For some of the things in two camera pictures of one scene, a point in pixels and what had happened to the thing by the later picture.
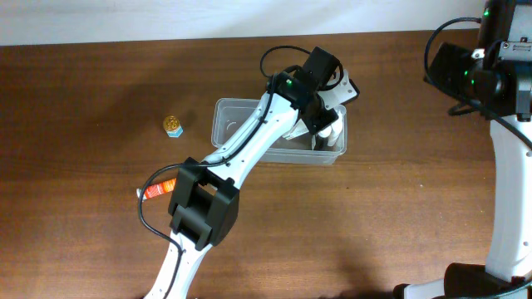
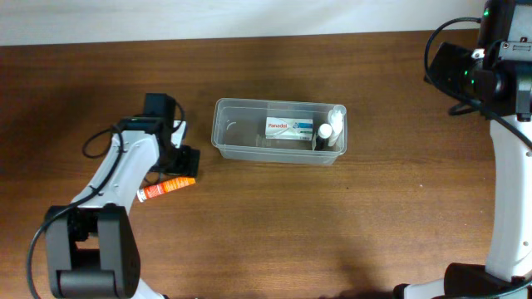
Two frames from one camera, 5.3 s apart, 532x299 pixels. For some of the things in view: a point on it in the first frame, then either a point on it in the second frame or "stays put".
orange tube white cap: x=158 y=188 stays put
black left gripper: x=316 y=123 -> x=187 y=164
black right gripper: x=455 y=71 stays put
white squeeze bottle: x=336 y=129 stays put
